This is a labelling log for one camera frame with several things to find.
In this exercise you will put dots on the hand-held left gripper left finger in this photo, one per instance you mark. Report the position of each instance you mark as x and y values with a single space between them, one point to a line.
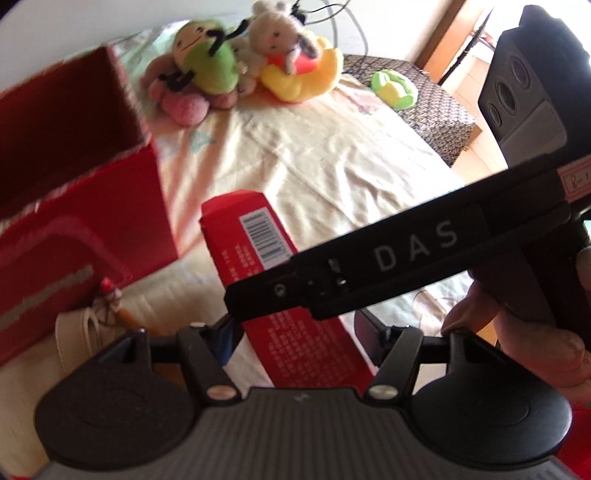
228 336

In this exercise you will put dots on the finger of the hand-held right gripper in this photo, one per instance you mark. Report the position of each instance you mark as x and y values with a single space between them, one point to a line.
268 295

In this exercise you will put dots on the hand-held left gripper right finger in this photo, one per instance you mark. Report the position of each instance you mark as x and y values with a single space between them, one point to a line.
367 334

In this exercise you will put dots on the red rectangular carton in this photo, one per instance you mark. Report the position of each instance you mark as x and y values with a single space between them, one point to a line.
304 353

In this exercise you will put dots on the small orange wooden doll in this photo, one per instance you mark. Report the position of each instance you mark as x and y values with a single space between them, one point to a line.
111 300

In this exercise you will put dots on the red cardboard box container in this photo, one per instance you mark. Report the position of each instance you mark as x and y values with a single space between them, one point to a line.
92 221

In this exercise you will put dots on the person's right hand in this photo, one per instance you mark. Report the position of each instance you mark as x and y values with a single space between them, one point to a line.
554 364

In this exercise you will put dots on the dark patterned ottoman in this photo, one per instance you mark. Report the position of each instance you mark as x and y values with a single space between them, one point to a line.
438 120

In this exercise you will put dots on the pale crinkled bedsheet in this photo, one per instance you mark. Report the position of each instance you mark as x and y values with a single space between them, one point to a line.
323 152

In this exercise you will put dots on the small green plush toy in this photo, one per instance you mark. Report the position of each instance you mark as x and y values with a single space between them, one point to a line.
395 90

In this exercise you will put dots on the pink plush toy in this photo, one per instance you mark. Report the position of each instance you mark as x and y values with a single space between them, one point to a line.
184 107

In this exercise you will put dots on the yellow moon plush toy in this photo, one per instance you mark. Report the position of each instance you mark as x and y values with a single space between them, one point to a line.
316 78

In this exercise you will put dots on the white sheep plush toy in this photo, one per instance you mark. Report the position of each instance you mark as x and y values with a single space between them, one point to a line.
272 32

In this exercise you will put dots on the wooden door frame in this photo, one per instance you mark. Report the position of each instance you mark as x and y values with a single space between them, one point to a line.
443 41

